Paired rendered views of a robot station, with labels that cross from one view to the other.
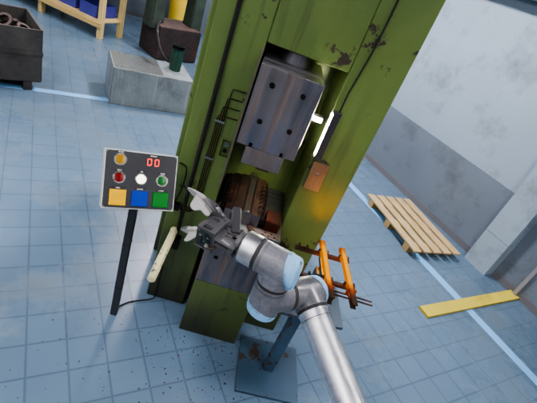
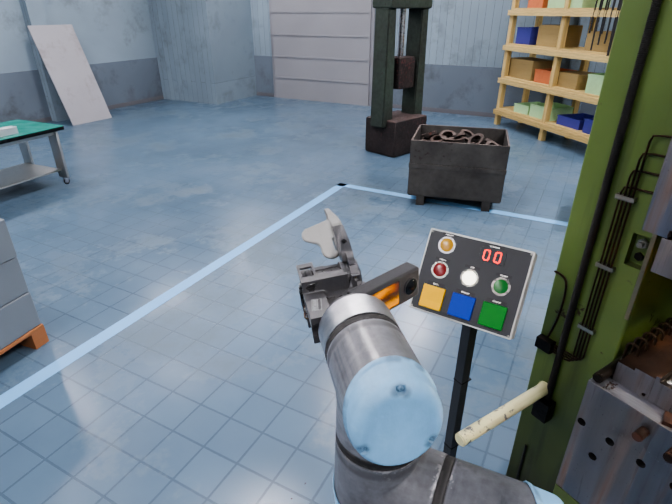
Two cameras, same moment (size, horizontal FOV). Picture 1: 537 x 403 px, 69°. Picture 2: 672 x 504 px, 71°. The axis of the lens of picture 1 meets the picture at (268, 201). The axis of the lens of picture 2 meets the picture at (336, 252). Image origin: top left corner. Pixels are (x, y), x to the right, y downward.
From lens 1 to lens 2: 0.79 m
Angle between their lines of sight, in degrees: 56
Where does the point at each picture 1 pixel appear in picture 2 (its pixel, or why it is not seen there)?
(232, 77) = (653, 112)
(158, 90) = not seen: hidden behind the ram
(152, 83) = not seen: hidden behind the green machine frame
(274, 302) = (353, 482)
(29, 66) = (489, 186)
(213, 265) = (588, 472)
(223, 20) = (635, 13)
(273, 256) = (352, 349)
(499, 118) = not seen: outside the picture
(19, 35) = (485, 153)
